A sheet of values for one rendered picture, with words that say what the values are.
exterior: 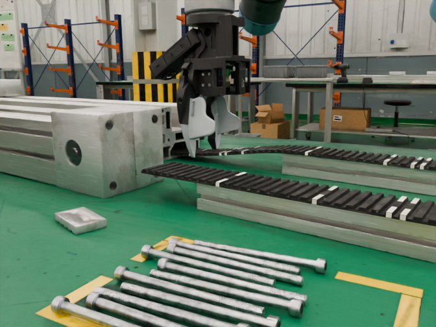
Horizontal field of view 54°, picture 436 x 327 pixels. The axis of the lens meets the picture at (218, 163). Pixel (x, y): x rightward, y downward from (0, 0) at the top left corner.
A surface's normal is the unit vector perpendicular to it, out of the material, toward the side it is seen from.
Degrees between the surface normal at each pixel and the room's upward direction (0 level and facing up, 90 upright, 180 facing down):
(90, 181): 90
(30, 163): 90
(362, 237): 90
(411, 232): 90
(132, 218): 0
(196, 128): 80
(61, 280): 0
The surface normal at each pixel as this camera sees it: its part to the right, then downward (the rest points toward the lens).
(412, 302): 0.00, -0.98
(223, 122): -0.52, 0.35
